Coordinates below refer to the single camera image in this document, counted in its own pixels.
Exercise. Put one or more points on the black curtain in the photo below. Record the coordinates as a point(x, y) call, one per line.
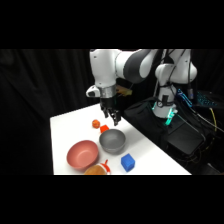
point(43, 86)

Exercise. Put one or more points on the blue cube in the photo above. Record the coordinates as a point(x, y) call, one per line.
point(127, 162)

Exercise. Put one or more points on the blue electronics board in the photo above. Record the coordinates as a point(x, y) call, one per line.
point(200, 99)

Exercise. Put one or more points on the grey bowl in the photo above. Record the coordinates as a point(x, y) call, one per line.
point(112, 141)

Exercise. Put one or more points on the yellow wrist mount piece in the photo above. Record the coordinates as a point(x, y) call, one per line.
point(123, 90)

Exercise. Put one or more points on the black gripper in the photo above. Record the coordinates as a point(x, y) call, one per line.
point(107, 102)

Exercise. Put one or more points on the small red block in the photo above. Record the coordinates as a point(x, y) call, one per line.
point(104, 129)

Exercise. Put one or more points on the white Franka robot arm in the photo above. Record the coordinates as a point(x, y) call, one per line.
point(106, 70)

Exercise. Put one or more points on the red white small toy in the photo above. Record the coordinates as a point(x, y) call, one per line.
point(107, 168)

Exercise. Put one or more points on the pink bowl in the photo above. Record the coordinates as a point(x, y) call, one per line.
point(82, 155)

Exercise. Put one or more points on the black controller box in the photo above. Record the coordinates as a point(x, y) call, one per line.
point(185, 136)

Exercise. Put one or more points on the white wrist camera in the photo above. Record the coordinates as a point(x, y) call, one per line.
point(92, 91)

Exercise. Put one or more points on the orange round toy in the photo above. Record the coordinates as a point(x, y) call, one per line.
point(95, 170)

